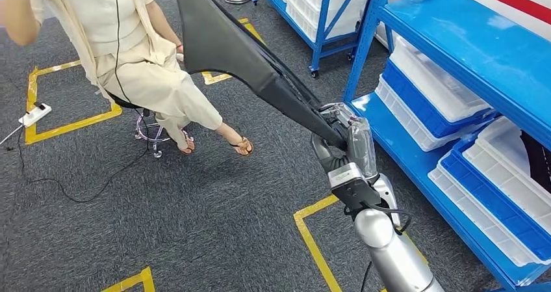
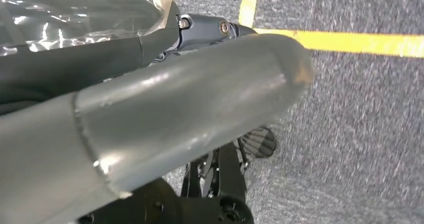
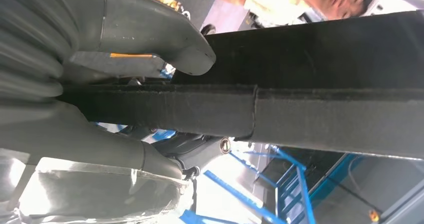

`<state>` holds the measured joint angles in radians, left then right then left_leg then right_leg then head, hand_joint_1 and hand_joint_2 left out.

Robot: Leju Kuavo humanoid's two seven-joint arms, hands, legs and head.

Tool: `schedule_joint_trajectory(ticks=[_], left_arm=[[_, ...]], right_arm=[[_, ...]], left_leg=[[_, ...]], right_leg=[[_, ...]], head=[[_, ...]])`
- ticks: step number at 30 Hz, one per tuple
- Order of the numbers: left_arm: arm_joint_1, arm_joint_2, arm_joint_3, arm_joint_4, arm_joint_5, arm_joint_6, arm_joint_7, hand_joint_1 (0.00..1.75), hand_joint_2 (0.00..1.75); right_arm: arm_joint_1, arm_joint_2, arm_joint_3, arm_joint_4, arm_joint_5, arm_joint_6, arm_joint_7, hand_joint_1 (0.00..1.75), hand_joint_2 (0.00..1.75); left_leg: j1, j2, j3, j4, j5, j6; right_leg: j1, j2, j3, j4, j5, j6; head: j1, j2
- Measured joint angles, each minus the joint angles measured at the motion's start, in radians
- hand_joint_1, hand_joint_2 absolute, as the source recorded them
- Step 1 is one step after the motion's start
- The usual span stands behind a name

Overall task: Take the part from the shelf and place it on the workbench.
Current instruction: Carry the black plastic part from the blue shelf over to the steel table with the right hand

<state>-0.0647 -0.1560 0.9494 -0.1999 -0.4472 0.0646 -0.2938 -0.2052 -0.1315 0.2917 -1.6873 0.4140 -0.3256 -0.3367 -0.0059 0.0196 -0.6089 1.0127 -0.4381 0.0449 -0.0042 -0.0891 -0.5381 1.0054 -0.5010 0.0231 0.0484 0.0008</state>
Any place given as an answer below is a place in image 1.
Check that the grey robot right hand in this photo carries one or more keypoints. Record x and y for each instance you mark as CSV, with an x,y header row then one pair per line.
x,y
363,148

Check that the person's left hand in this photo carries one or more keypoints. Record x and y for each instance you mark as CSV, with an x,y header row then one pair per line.
x,y
179,49

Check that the person's left forearm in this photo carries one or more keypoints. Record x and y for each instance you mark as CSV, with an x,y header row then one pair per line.
x,y
165,27

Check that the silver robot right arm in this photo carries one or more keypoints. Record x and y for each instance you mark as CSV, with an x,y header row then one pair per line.
x,y
387,255

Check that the person's right forearm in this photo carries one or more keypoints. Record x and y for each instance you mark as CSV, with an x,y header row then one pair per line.
x,y
19,18

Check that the blue steel shelf rack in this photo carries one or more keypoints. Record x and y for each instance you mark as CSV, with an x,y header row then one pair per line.
x,y
320,31
473,44

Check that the black plastic part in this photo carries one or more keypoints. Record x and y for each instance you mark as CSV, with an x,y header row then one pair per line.
x,y
538,156

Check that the yellow floor tape square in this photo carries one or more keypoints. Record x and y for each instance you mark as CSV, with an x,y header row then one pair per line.
x,y
73,125
215,78
315,247
146,279

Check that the person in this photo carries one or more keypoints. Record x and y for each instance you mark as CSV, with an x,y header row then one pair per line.
x,y
129,79

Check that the chrome swivel stool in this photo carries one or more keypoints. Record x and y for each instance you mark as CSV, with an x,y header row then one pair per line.
x,y
122,102

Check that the white power strip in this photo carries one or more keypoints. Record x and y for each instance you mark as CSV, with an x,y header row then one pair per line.
x,y
36,114

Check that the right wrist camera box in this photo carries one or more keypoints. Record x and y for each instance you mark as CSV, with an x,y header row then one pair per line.
x,y
344,176

